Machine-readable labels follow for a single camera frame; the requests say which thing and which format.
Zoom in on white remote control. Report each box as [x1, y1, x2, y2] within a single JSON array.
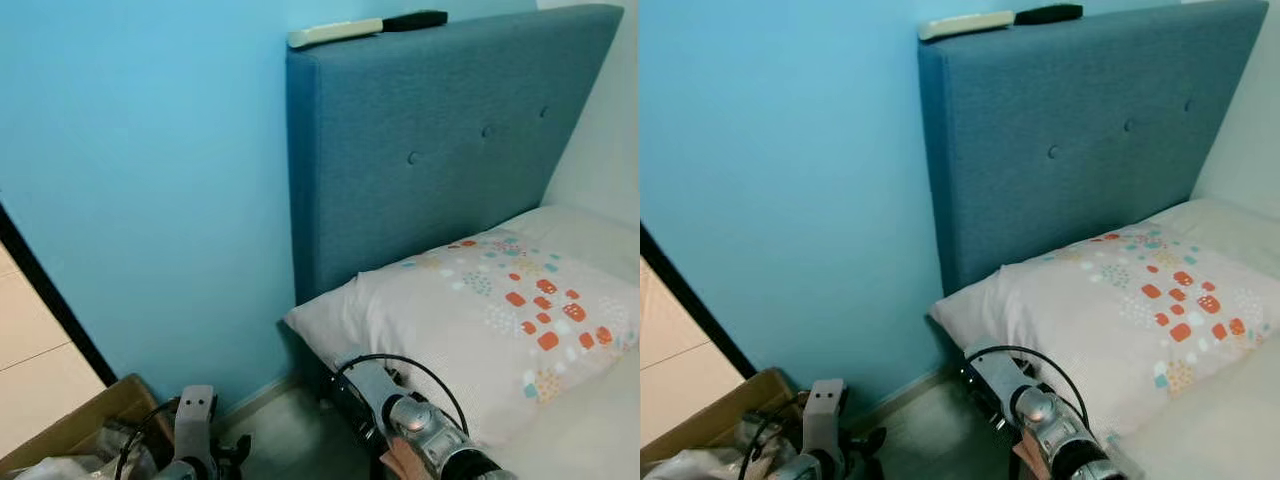
[[918, 10, 1016, 43], [287, 17, 385, 50]]

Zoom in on brown red box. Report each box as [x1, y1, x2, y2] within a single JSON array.
[[640, 367, 801, 480], [0, 374, 179, 480]]

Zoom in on black remote control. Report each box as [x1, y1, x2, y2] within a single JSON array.
[[381, 10, 450, 33], [1013, 3, 1085, 26]]

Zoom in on pink patterned pillow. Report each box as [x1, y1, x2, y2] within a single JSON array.
[[284, 228, 641, 447], [930, 222, 1280, 441]]

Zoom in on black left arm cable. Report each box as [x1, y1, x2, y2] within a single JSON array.
[[745, 392, 811, 480], [113, 398, 183, 480]]

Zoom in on black door frame strip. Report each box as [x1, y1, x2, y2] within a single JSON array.
[[640, 224, 759, 380], [0, 200, 120, 387]]

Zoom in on teal upholstered headboard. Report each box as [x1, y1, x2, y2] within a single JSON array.
[[918, 0, 1269, 297], [287, 4, 625, 307]]

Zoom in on beige bed mattress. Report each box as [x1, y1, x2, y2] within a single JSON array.
[[1110, 197, 1280, 480], [488, 205, 641, 480]]

